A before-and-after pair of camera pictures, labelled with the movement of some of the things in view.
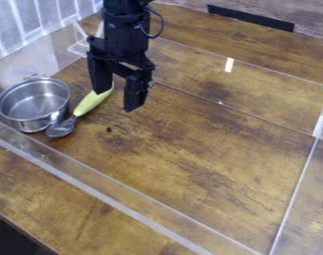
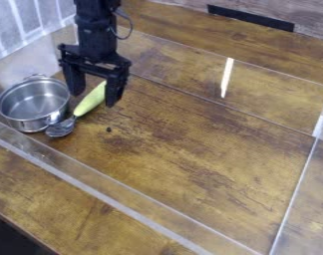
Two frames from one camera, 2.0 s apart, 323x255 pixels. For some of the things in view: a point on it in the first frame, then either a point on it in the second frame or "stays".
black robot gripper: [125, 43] → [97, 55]
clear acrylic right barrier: [306, 232] stays
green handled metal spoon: [64, 127] stays
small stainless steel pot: [33, 103] stays
